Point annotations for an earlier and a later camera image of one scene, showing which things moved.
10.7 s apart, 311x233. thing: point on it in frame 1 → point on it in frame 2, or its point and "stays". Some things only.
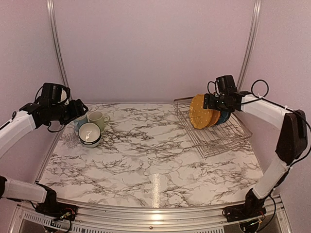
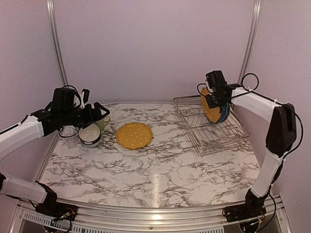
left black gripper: [77, 111] → [90, 118]
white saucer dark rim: [89, 133] stays
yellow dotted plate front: [200, 117] → [134, 135]
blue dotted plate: [224, 116] stays
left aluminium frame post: [50, 4] stays
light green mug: [98, 118] stays
